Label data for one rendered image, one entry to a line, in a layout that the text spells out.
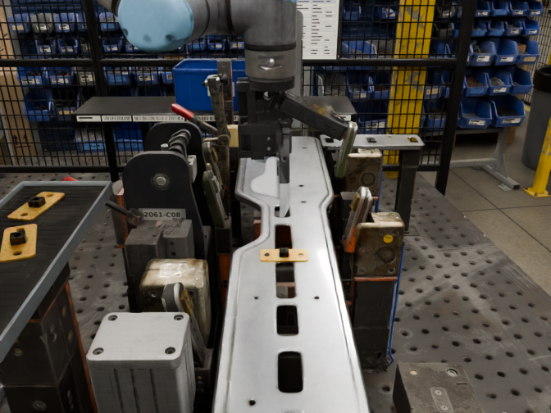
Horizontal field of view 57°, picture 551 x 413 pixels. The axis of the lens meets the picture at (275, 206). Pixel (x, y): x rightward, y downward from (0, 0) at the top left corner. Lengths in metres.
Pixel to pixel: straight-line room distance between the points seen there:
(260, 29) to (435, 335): 0.81
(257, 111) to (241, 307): 0.30
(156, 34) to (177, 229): 0.34
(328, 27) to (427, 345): 1.08
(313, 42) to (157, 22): 1.22
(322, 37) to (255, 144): 1.06
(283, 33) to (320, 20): 1.06
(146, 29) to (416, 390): 0.51
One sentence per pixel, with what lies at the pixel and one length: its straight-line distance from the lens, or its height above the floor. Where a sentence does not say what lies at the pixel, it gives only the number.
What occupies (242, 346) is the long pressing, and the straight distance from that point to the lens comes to 0.71.
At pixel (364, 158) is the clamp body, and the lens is 1.25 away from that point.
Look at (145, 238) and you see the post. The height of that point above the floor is 1.10.
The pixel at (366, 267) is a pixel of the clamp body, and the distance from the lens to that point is 0.97.
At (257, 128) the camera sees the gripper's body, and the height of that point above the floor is 1.25.
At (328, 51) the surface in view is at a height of 1.18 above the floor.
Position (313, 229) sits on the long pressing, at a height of 1.00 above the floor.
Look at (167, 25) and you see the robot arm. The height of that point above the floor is 1.40.
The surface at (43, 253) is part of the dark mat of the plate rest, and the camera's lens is 0.66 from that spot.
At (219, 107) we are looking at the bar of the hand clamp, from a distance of 1.26.
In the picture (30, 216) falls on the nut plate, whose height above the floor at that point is 1.16.
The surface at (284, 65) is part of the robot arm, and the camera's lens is 0.74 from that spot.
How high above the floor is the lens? 1.48
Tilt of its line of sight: 27 degrees down
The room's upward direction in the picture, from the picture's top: straight up
